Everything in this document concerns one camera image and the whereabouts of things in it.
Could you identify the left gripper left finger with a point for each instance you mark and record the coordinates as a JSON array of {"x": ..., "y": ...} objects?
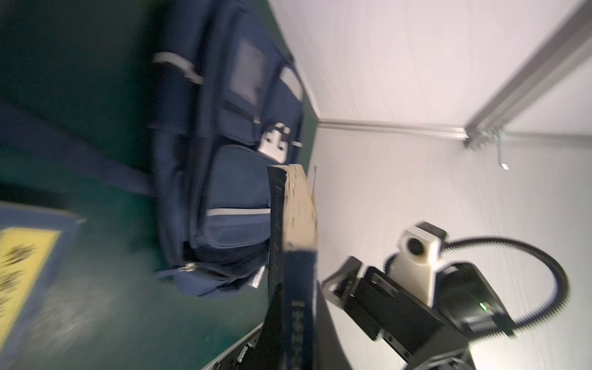
[{"x": 269, "y": 352}]

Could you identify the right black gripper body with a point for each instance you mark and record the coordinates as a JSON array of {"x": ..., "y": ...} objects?
[{"x": 385, "y": 311}]

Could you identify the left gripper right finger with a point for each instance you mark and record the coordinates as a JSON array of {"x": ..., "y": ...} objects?
[{"x": 329, "y": 354}]

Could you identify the navy blue student backpack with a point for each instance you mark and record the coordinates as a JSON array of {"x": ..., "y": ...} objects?
[{"x": 228, "y": 105}]

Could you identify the blue book yellow label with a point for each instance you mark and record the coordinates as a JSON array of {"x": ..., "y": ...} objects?
[{"x": 34, "y": 241}]

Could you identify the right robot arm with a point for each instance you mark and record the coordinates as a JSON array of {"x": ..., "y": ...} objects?
[{"x": 471, "y": 310}]

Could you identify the right metal hook clamp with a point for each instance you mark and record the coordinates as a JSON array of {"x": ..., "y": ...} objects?
[{"x": 499, "y": 148}]

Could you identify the green mat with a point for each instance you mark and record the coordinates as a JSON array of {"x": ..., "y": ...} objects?
[{"x": 86, "y": 68}]

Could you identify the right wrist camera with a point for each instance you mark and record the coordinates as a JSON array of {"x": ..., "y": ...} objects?
[{"x": 414, "y": 267}]

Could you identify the aluminium top rail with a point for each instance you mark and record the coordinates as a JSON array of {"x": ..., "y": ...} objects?
[{"x": 555, "y": 60}]

